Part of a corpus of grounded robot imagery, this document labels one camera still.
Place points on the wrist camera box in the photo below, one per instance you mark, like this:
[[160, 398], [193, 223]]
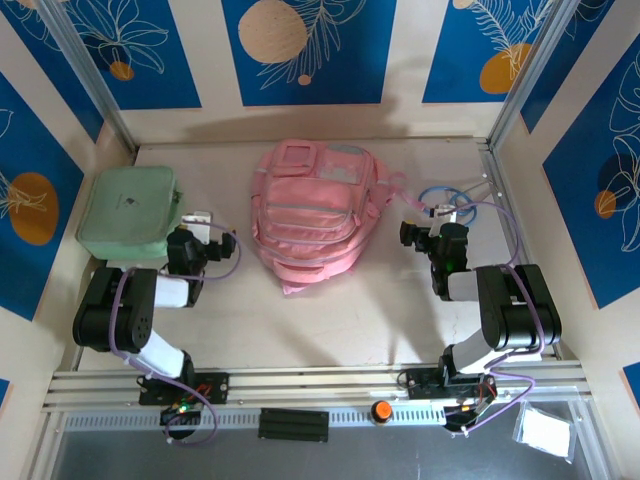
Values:
[[197, 226], [443, 211]]

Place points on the blue panel white leaf outline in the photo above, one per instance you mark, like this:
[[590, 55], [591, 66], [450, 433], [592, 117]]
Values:
[[600, 250]]

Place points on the pink backpack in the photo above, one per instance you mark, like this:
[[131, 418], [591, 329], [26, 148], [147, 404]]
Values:
[[310, 215]]

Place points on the green fabric pouch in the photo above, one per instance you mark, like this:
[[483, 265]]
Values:
[[125, 210]]

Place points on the orange emergency stop button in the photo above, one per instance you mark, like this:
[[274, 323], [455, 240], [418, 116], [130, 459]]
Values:
[[382, 411]]

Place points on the black ribbed block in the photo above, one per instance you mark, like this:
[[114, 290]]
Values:
[[292, 425]]

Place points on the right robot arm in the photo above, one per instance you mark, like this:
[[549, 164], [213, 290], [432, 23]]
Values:
[[520, 310]]

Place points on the clear bag with white card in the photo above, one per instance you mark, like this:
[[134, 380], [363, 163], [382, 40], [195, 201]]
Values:
[[542, 430]]

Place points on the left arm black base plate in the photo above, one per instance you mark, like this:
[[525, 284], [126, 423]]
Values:
[[217, 387]]

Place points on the blue panel orange oval print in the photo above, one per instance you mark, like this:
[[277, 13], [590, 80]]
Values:
[[30, 150]]

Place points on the blue panel white flower print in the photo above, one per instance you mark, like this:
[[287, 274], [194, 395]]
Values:
[[170, 75]]

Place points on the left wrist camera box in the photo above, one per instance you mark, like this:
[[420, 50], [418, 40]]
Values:
[[197, 226]]

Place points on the black connector block green light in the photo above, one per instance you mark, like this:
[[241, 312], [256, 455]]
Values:
[[180, 411]]

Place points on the aluminium frame post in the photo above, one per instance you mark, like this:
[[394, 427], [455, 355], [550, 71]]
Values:
[[532, 75], [95, 85]]

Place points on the aluminium side rail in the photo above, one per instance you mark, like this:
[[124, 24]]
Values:
[[495, 162]]

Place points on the aluminium front rail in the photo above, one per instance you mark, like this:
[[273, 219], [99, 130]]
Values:
[[325, 382]]

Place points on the blue panel beige circle print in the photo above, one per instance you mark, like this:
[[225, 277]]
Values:
[[350, 75]]

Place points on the blue panel orange feather print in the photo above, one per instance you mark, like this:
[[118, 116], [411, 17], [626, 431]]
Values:
[[450, 75]]

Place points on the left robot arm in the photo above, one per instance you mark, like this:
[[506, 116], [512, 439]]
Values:
[[107, 310]]

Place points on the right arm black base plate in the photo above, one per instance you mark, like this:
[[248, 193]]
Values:
[[417, 385]]

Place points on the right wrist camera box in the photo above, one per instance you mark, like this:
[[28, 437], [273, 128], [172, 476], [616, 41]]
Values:
[[443, 211]]

